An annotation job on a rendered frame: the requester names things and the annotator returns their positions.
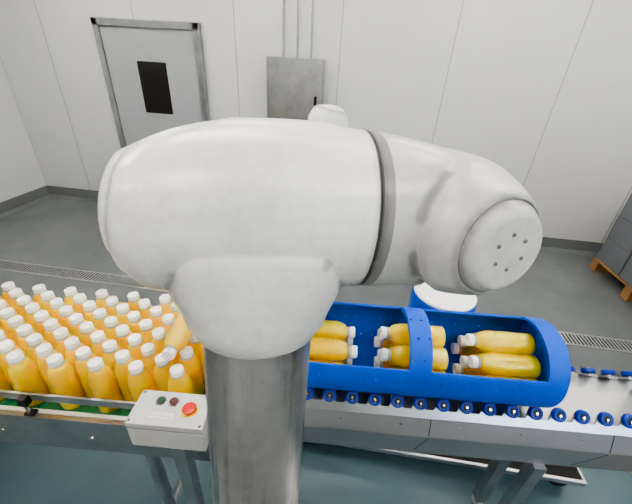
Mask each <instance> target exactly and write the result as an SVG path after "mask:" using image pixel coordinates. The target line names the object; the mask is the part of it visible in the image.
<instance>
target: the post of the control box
mask: <svg viewBox="0 0 632 504"><path fill-rule="evenodd" d="M171 451H172V455H173V458H174V462H175V465H176V468H177V472H178V475H179V479H180V482H181V485H182V489H183V492H184V496H185V499H186V502H187V504H205V501H204V497H203V493H202V488H201V484H200V480H199V476H198V472H197V467H196V463H195V459H194V455H193V450H182V449H171Z"/></svg>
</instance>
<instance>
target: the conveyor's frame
mask: <svg viewBox="0 0 632 504"><path fill-rule="evenodd" d="M33 409H38V410H39V411H38V412H37V413H36V414H35V416H34V417H31V416H24V413H25V412H26V410H25V409H24V407H17V406H6V405H0V442H10V443H20V444H31V445H42V446H52V447H63V448H73V449H84V450H95V451H105V452H116V453H126V454H137V455H144V457H145V460H146V463H147V465H148V468H149V471H150V473H151V476H152V479H153V481H154V484H155V487H156V489H157V492H158V495H159V498H160V500H161V503H162V504H177V500H178V497H179V495H180V492H181V489H182V485H181V482H180V479H179V476H178V479H177V481H176V484H175V486H174V489H173V491H172V487H171V484H170V481H169V478H168V475H167V472H166V469H165V466H164V463H163V460H162V457H169V458H173V455H172V451H171V448H161V447H150V446H139V445H133V443H132V441H131V438H130V436H129V433H128V430H127V427H126V426H125V423H124V422H125V421H126V419H127V416H116V415H105V414H94V413H83V412H72V411H61V410H50V409H39V408H33ZM193 455H194V459H195V460H200V461H210V457H209V444H208V447H207V449H206V451H205V452H203V451H193Z"/></svg>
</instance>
